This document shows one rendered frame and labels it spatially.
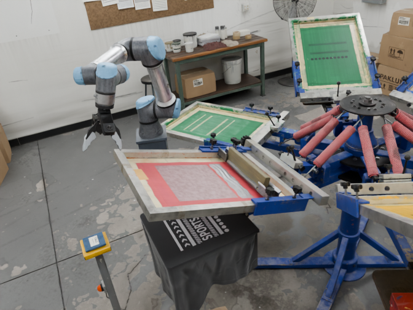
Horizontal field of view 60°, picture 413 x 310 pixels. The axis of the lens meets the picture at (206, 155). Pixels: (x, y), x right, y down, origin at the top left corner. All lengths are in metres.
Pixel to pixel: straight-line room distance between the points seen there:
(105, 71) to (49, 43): 3.85
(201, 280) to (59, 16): 4.08
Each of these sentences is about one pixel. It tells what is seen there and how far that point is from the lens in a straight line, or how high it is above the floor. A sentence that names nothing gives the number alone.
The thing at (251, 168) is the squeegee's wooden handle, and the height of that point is 1.20.
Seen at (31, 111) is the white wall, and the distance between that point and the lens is 5.46.
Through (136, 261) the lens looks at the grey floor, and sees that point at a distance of 3.12.
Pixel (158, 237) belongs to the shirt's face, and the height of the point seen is 0.95.
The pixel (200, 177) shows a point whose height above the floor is 1.18.
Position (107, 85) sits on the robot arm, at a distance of 1.42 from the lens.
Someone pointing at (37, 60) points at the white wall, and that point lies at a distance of 5.27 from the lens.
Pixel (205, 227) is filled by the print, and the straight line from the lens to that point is 1.86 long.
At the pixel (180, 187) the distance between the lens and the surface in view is 1.66.
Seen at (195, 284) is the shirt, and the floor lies 0.77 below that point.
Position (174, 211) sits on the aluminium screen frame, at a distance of 1.41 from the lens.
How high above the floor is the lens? 2.19
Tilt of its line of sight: 31 degrees down
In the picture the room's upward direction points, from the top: 6 degrees counter-clockwise
